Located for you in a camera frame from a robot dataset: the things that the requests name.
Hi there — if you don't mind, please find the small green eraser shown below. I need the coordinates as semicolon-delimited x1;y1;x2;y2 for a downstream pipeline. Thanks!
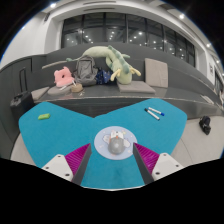
37;112;52;121

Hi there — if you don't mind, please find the grey flat seat cushion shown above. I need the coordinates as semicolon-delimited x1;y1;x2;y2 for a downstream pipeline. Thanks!
47;84;73;97
116;80;156;94
30;86;51;101

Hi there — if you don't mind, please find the green dragon plush toy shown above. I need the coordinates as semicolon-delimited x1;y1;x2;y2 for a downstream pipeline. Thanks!
65;45;142;85

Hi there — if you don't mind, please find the pink plush cushion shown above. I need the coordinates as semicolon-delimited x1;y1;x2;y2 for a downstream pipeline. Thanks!
53;66;76;88

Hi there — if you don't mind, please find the grey computer mouse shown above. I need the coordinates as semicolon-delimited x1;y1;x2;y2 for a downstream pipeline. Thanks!
107;130;126;156

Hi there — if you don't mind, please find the grey backpack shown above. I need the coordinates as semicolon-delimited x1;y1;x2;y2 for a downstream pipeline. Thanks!
73;55;99;87

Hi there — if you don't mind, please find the black suitcase with handle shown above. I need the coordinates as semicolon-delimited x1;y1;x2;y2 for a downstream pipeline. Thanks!
9;67;34;118

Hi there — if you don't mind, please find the small beige pouch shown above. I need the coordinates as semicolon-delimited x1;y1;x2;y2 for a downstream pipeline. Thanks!
70;83;84;94

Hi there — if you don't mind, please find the round light blue mouse pad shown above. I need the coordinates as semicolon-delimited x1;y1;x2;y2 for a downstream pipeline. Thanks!
93;125;138;161

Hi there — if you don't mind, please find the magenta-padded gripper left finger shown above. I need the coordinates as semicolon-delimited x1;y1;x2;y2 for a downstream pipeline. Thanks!
41;143;92;186

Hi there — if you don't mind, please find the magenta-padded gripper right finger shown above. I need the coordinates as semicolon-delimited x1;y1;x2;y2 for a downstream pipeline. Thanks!
132;142;185;186

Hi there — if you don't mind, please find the dark blue patterned bag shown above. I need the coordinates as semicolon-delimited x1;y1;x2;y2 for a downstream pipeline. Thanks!
95;68;113;85

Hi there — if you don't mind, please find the white marker with black cap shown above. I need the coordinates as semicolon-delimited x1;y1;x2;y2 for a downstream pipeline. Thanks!
143;108;161;121

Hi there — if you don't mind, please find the grey upright back cushion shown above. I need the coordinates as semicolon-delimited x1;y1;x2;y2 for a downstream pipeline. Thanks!
144;57;169;89

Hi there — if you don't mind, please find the dark glass window wall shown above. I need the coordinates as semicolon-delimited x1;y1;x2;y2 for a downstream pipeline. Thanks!
60;12;196;67

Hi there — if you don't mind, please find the small black bag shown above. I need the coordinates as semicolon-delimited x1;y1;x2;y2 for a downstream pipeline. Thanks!
198;115;212;136

